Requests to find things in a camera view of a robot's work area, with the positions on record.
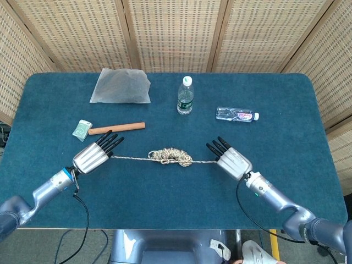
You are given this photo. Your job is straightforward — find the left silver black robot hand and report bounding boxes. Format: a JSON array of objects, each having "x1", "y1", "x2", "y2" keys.
[{"x1": 72, "y1": 130, "x2": 125, "y2": 175}]

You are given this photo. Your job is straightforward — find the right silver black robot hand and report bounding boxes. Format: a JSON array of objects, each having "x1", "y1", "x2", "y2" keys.
[{"x1": 206, "y1": 136, "x2": 253, "y2": 182}]

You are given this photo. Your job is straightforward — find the beige braided rope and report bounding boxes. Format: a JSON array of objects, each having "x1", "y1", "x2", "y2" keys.
[{"x1": 109, "y1": 147, "x2": 221, "y2": 168}]

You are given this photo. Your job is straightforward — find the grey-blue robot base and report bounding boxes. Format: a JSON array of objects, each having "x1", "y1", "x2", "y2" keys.
[{"x1": 109, "y1": 229, "x2": 229, "y2": 264}]

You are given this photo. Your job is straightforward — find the green tissue packet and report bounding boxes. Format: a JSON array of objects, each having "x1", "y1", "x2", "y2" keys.
[{"x1": 71, "y1": 119, "x2": 92, "y2": 142}]

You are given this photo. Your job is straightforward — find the brown wooden stick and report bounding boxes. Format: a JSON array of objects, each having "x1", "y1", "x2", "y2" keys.
[{"x1": 87, "y1": 122, "x2": 146, "y2": 136}]

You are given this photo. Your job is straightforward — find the red label water bottle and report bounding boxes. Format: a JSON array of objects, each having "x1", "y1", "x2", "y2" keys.
[{"x1": 215, "y1": 106, "x2": 260, "y2": 122}]

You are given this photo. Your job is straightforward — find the blue carpet table mat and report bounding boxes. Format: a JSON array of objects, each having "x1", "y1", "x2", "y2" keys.
[{"x1": 0, "y1": 72, "x2": 349, "y2": 230}]

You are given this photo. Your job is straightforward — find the grey translucent foam pouch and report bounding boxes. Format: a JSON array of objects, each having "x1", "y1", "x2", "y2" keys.
[{"x1": 89, "y1": 68, "x2": 151, "y2": 105}]

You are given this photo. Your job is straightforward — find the metal table leg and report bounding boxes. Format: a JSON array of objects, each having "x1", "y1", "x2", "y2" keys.
[{"x1": 234, "y1": 229, "x2": 243, "y2": 261}]

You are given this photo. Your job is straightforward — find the green label water bottle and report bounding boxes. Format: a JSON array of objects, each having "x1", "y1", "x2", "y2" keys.
[{"x1": 176, "y1": 76, "x2": 195, "y2": 116}]

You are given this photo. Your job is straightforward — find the white sneaker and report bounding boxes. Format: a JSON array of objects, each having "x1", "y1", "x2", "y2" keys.
[{"x1": 241, "y1": 239, "x2": 279, "y2": 264}]

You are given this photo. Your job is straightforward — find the woven bamboo screen panel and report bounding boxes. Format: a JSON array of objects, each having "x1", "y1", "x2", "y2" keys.
[
  {"x1": 8, "y1": 0, "x2": 135, "y2": 74},
  {"x1": 0, "y1": 0, "x2": 60, "y2": 127},
  {"x1": 122, "y1": 0, "x2": 229, "y2": 74},
  {"x1": 326, "y1": 120, "x2": 352, "y2": 193},
  {"x1": 283, "y1": 0, "x2": 352, "y2": 133},
  {"x1": 214, "y1": 0, "x2": 340, "y2": 74}
]

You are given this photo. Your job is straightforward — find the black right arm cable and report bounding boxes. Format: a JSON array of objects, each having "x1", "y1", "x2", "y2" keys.
[{"x1": 236, "y1": 178, "x2": 339, "y2": 264}]

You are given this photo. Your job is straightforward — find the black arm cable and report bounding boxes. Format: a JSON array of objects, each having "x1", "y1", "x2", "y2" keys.
[
  {"x1": 51, "y1": 169, "x2": 90, "y2": 264},
  {"x1": 236, "y1": 178, "x2": 339, "y2": 264}
]

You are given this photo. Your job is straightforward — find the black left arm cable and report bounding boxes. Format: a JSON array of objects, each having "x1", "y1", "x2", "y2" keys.
[{"x1": 51, "y1": 169, "x2": 90, "y2": 264}]

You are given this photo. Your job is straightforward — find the black device with cables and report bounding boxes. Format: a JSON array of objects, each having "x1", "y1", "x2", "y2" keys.
[{"x1": 0, "y1": 122, "x2": 11, "y2": 148}]

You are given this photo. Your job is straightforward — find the blue floor cable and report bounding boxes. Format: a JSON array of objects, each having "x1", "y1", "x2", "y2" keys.
[{"x1": 53, "y1": 229, "x2": 109, "y2": 264}]

